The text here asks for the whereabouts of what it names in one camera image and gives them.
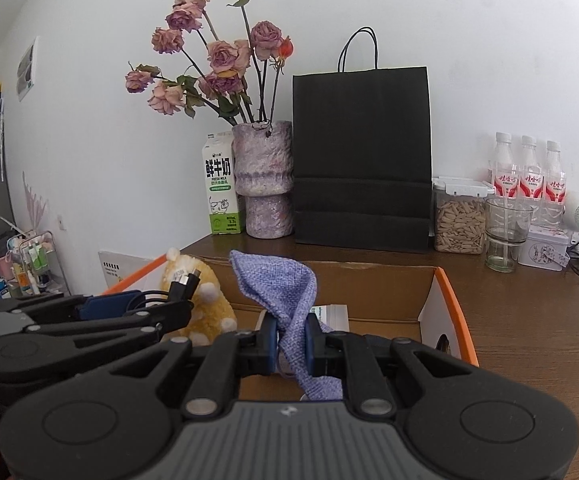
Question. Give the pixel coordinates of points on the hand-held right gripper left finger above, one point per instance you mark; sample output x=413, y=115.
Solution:
x=271, y=342

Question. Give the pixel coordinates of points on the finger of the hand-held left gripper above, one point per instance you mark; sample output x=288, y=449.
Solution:
x=109, y=306
x=134, y=322

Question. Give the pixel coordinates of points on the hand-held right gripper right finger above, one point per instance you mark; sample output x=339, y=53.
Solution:
x=310, y=345

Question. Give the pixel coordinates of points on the white tissue pack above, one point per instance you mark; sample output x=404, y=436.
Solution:
x=334, y=316

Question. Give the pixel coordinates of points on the blue woven cloth pouch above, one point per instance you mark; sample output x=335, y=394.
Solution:
x=284, y=285

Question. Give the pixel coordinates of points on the yellow white plush toy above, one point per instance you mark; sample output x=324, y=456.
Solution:
x=207, y=305

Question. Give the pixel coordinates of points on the red printed cardboard box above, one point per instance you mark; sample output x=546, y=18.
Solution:
x=384, y=290

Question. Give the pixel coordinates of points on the clear seed storage container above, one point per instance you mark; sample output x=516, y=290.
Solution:
x=459, y=227

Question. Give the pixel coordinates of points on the white card sheet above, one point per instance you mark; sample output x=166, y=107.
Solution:
x=117, y=270

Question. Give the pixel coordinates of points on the white green milk carton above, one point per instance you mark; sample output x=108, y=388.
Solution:
x=219, y=185

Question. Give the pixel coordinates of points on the purple stone vase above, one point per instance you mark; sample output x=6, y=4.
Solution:
x=262, y=170

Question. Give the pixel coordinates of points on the black paper bag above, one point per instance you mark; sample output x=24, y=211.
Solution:
x=362, y=160

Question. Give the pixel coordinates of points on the clear glass cup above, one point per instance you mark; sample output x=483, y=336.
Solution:
x=500, y=262

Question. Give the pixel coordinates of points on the glass stirring rod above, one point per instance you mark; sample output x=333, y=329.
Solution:
x=507, y=230

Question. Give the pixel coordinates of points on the white printed tin box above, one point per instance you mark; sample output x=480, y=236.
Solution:
x=542, y=255

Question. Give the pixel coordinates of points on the clear red label water bottle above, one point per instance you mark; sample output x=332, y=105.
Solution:
x=530, y=170
x=554, y=175
x=504, y=160

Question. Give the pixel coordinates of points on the dried pink rose bouquet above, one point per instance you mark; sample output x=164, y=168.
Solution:
x=224, y=57

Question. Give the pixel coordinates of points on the white round speaker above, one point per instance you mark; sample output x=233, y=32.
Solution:
x=578, y=212

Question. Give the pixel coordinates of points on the white wall socket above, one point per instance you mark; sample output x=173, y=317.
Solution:
x=61, y=222

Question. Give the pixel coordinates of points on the purple feather wall decal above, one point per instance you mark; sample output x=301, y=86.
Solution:
x=34, y=205

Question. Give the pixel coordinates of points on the wall notice sheet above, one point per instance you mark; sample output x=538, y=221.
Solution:
x=26, y=70

